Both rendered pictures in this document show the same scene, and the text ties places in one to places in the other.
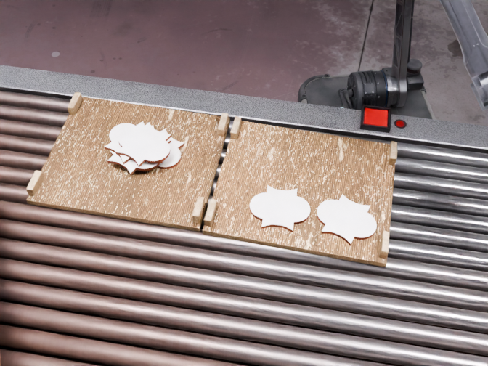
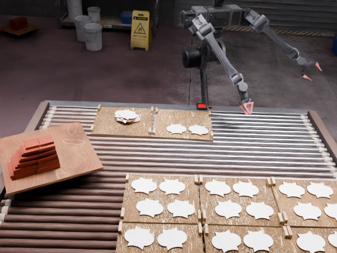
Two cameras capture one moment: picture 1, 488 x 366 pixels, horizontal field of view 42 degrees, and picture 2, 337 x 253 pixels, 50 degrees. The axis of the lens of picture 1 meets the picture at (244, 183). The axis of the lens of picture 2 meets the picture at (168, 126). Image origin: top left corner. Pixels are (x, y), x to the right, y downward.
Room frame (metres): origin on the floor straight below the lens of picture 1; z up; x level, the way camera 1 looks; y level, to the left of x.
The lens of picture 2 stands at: (-1.15, 0.36, 2.37)
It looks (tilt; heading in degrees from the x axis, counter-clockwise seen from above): 34 degrees down; 349
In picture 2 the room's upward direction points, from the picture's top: 3 degrees clockwise
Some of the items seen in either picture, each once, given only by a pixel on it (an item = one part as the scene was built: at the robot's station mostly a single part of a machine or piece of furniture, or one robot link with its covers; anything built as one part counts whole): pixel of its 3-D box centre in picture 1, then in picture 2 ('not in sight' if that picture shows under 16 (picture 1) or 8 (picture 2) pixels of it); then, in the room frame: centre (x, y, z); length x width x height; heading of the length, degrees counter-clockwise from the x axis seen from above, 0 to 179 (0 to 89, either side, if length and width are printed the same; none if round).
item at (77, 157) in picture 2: not in sight; (47, 153); (0.57, 0.73, 1.03); 0.50 x 0.50 x 0.02; 17
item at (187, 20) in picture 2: not in sight; (191, 22); (1.55, -0.30, 1.45); 0.09 x 0.08 x 0.12; 97
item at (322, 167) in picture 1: (304, 187); (182, 124); (0.93, -0.14, 0.93); 0.41 x 0.35 x 0.02; 79
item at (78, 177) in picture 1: (133, 158); (123, 121); (1.02, 0.27, 0.93); 0.41 x 0.35 x 0.02; 80
